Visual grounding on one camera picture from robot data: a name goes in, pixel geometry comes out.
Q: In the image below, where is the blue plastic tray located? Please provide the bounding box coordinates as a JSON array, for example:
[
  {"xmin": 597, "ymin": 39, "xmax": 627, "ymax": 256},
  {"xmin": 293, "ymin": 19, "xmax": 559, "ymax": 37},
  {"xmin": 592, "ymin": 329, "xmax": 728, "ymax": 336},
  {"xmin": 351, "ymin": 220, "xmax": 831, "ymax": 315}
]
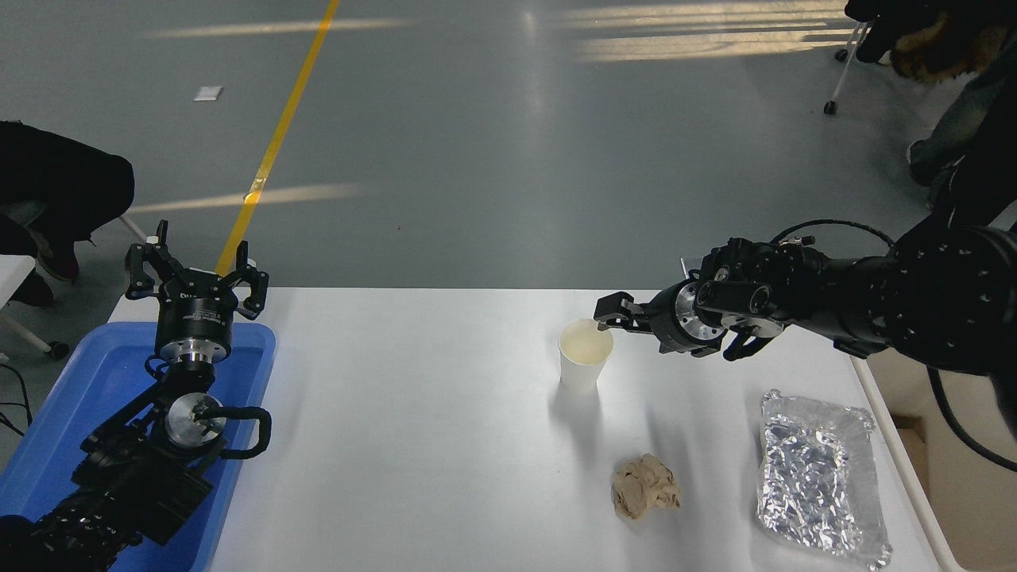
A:
[{"xmin": 0, "ymin": 320, "xmax": 278, "ymax": 572}]

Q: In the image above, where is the white wheeled stand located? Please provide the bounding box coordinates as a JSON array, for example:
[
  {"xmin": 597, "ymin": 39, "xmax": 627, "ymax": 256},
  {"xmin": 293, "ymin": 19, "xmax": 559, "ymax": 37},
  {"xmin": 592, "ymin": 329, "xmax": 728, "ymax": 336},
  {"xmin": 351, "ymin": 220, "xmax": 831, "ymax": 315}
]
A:
[{"xmin": 0, "ymin": 254, "xmax": 71, "ymax": 360}]

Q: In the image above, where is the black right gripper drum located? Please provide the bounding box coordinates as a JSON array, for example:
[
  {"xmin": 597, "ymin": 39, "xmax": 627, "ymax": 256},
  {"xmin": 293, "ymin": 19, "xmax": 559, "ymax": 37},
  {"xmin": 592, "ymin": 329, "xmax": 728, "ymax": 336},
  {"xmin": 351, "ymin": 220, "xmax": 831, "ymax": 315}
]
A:
[{"xmin": 645, "ymin": 283, "xmax": 695, "ymax": 355}]

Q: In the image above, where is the black floor cable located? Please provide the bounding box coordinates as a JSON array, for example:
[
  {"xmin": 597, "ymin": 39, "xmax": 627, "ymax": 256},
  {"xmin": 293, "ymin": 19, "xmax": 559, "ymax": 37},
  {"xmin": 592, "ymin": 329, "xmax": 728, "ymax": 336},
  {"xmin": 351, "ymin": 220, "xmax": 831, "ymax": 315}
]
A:
[{"xmin": 0, "ymin": 363, "xmax": 35, "ymax": 436}]

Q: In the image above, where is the crumpled silver foil tray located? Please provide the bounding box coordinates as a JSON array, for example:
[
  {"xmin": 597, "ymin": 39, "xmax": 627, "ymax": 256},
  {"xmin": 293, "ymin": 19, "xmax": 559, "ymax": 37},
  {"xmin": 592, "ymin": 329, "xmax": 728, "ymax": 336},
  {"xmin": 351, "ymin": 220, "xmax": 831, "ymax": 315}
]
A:
[{"xmin": 756, "ymin": 389, "xmax": 894, "ymax": 571}]

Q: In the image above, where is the crumpled tan paper ball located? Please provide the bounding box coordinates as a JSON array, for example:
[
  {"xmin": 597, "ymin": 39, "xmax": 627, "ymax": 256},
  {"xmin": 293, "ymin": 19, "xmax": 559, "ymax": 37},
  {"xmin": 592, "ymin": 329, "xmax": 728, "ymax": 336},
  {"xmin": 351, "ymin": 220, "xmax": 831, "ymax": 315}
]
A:
[{"xmin": 611, "ymin": 453, "xmax": 682, "ymax": 521}]

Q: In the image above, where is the person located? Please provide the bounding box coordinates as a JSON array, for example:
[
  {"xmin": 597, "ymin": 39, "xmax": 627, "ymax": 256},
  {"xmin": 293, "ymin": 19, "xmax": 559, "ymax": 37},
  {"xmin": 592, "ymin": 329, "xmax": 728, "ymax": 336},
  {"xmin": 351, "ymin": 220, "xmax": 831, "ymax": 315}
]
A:
[
  {"xmin": 926, "ymin": 95, "xmax": 1017, "ymax": 233},
  {"xmin": 0, "ymin": 119, "xmax": 137, "ymax": 309},
  {"xmin": 906, "ymin": 36, "xmax": 1017, "ymax": 189}
]

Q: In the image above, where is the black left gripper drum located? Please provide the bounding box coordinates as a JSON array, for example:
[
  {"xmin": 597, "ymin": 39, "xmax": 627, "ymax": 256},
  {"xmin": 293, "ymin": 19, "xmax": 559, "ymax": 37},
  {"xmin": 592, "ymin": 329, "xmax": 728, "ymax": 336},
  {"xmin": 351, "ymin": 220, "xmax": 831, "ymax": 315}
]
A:
[{"xmin": 153, "ymin": 270, "xmax": 239, "ymax": 346}]

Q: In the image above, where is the white wheeled chair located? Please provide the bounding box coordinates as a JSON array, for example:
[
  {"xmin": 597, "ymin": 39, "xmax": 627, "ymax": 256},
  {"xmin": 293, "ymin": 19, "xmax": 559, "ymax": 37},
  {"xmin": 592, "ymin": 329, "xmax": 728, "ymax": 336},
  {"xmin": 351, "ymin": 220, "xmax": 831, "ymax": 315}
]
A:
[{"xmin": 824, "ymin": 22, "xmax": 875, "ymax": 116}]

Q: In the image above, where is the dark fur-trimmed coat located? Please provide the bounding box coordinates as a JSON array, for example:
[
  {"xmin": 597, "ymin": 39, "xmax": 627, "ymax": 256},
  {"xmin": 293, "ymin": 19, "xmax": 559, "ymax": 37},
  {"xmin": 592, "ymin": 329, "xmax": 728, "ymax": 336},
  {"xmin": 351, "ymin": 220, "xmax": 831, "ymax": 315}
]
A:
[{"xmin": 844, "ymin": 0, "xmax": 1017, "ymax": 84}]

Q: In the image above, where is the white paper cup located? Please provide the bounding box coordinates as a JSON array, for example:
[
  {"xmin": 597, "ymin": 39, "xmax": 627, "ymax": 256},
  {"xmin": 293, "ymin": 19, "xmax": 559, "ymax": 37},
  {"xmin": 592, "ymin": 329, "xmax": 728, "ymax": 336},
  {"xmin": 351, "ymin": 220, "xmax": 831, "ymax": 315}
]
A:
[{"xmin": 558, "ymin": 319, "xmax": 615, "ymax": 394}]

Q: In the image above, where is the large pale plastic bin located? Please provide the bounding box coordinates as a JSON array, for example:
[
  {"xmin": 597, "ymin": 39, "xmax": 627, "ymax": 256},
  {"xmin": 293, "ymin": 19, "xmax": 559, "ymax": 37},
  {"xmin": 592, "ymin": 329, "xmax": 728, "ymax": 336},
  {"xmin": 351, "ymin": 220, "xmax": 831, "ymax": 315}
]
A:
[{"xmin": 850, "ymin": 350, "xmax": 1017, "ymax": 572}]

